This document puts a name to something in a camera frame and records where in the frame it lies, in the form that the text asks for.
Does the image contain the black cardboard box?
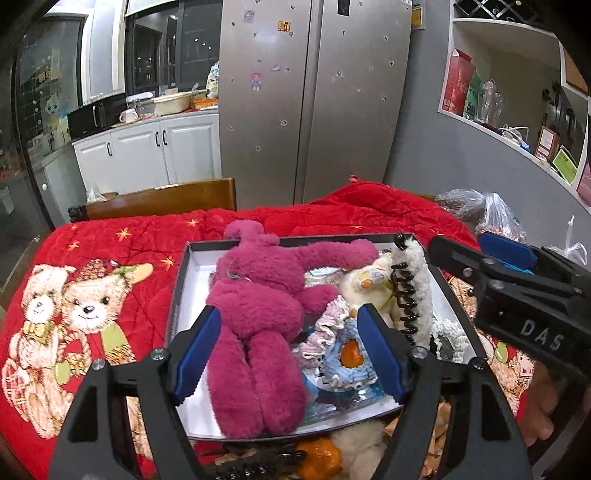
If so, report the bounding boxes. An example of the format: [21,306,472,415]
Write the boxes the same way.
[164,233,490,441]

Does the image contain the white kitchen cabinet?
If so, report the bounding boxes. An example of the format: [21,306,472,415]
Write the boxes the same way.
[73,111,222,197]

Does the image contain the red printed blanket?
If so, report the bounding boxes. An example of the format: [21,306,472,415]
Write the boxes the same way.
[0,181,532,480]

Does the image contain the purple knitted scrunchie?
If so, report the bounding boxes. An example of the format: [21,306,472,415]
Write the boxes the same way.
[295,295,352,370]

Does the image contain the blue knitted scrunchie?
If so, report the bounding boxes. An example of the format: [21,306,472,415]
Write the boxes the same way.
[321,318,393,393]

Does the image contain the gold snack packet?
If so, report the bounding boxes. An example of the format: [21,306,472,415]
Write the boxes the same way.
[427,401,457,472]

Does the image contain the orange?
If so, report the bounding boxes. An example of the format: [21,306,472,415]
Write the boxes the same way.
[340,339,363,365]
[298,438,342,478]

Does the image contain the clear bag of snacks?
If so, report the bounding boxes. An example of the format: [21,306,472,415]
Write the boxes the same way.
[434,188,527,243]

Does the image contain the white fluffy hair claw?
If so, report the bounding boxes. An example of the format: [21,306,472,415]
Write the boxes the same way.
[390,234,437,347]

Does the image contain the cream plastic basin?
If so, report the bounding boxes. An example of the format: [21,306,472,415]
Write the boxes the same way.
[152,91,195,116]

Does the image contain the dark brown spiral hair tie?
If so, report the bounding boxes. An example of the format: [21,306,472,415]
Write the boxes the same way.
[203,450,308,480]

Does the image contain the green framed card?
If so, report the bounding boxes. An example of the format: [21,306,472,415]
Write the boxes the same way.
[551,147,578,181]

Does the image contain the white wall shelf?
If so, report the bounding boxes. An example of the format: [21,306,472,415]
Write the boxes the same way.
[436,0,591,208]

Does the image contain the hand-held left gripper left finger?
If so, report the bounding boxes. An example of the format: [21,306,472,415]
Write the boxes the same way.
[48,305,222,480]

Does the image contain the tied clear plastic bag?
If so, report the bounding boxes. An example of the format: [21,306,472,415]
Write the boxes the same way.
[547,215,589,266]

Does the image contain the glass door with stickers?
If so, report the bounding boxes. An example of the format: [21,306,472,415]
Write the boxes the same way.
[0,14,88,232]

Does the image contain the silver refrigerator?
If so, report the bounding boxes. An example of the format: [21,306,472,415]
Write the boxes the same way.
[219,0,413,206]

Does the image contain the magenta plush toy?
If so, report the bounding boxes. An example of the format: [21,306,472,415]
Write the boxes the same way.
[205,220,379,439]

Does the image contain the green box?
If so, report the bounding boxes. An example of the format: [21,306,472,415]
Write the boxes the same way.
[464,74,483,120]

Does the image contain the person's right hand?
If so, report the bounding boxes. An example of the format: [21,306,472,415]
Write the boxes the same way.
[524,357,572,446]

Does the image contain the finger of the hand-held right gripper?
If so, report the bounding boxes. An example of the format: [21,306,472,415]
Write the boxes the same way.
[427,235,513,296]
[478,232,591,296]

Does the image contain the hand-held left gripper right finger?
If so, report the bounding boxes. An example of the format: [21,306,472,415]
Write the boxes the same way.
[356,303,528,480]

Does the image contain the beige fluffy plush toy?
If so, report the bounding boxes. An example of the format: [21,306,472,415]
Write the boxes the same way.
[330,420,398,480]

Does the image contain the small cream plush bear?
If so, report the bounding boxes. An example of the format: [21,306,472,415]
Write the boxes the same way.
[342,251,398,319]

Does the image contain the glass jars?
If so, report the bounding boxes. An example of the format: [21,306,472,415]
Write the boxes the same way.
[478,79,504,127]

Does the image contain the cream knitted scrunchie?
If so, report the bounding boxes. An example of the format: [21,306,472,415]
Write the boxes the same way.
[431,318,476,365]

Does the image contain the black microwave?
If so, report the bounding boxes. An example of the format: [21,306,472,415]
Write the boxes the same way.
[67,100,109,139]

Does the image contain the clear plastic zip bag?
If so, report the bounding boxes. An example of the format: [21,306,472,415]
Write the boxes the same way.
[300,369,399,417]

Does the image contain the printed plastic bag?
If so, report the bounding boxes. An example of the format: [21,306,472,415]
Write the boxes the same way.
[205,60,221,99]

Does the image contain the red gift box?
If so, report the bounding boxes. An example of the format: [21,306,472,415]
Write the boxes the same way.
[442,48,476,116]

